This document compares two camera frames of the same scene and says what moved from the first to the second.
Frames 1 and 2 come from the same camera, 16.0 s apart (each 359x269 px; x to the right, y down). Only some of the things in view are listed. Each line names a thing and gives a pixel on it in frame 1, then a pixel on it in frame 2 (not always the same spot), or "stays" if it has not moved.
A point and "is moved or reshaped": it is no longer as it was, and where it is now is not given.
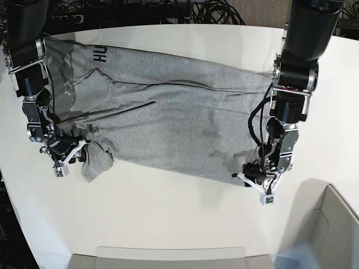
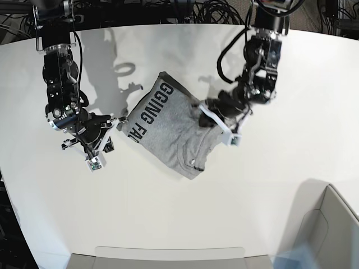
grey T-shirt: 157,113 is moved or reshaped
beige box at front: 171,258 stays
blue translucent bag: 299,257 stays
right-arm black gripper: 59,147 to 88,126
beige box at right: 328,223 stays
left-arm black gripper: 254,171 to 226,105
